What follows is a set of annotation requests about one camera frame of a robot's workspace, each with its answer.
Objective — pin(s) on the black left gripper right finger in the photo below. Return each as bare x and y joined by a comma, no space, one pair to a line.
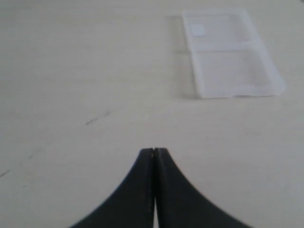
179,204

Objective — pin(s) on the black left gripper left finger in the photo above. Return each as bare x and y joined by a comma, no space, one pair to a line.
131,205

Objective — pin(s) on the clear plastic storage box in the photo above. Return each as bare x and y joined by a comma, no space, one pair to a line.
228,56

